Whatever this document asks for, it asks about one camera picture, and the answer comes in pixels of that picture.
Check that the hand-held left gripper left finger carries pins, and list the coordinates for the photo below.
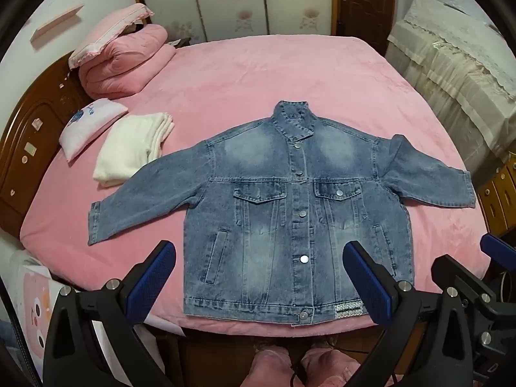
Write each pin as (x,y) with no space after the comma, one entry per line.
(151,278)

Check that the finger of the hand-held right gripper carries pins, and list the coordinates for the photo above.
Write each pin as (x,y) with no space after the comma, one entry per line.
(498,246)
(447,270)

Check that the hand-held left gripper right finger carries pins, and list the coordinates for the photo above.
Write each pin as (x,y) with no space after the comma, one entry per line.
(365,282)

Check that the blue denim jacket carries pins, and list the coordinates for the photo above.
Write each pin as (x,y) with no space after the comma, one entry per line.
(262,209)

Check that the yellow wooden drawer cabinet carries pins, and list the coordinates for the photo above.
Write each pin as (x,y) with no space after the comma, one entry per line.
(500,197)

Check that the white mattress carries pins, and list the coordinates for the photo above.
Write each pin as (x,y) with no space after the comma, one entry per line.
(171,326)

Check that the person's right leg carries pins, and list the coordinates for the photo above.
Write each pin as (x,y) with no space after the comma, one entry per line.
(330,371)

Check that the white box with pink cartoon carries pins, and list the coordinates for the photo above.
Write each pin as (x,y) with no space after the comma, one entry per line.
(32,310)

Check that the folded white cloth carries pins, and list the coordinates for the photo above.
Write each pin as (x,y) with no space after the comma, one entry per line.
(129,145)

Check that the small white printed pillow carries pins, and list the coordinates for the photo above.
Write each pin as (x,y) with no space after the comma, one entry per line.
(92,125)

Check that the wooden bed headboard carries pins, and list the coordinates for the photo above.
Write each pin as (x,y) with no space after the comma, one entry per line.
(24,169)

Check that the cream lace-covered furniture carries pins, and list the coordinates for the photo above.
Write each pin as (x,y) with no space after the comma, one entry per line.
(451,76)

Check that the folded pink quilt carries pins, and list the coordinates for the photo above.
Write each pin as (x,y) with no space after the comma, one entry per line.
(121,64)

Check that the pink lace-edged pillow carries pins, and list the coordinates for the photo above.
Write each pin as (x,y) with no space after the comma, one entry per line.
(109,28)

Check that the brown wooden door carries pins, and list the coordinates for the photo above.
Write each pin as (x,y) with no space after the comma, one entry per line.
(363,8)

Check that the floral wardrobe doors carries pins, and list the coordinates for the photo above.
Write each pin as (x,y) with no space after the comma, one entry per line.
(242,0)

